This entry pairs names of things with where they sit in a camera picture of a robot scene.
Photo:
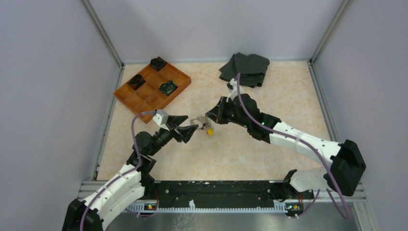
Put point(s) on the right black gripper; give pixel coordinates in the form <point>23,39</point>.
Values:
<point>214,114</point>

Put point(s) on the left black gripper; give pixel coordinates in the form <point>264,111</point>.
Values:
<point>184,132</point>

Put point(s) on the metal key holder plate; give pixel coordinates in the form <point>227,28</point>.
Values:
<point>203,122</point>

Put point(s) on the yellow key tag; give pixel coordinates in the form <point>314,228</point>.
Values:
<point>210,132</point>

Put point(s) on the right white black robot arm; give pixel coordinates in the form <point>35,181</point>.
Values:
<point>344,160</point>

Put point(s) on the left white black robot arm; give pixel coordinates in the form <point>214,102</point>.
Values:
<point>97,211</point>

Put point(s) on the black green coiled object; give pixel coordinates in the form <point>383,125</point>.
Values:
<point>168,87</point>

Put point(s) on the orange compartment tray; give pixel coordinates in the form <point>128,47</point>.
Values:
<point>148,97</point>

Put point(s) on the dark grey folded cloth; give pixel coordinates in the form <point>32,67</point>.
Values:
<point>252,69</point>

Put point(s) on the black object left compartment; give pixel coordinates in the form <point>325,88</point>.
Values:
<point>136,82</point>

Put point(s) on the black object compartment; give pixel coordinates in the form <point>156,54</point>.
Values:
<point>157,63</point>
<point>136,82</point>

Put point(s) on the black object back compartment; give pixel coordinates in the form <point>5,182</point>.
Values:
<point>157,63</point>

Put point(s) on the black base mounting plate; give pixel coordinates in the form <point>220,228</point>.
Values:
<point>222,194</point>

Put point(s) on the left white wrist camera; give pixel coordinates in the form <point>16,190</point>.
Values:
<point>160,118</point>

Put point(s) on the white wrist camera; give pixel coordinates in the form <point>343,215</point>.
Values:
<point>160,118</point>
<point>233,88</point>

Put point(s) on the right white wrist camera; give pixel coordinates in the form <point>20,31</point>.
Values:
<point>233,88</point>

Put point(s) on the white cable duct rail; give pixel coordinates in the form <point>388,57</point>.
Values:
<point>143,207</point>

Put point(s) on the left aluminium frame post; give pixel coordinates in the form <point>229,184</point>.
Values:
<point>102,32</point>

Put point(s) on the aluminium frame post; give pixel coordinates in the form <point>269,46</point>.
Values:
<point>330,30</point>
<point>102,32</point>

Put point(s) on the right aluminium frame post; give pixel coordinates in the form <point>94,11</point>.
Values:
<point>330,30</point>

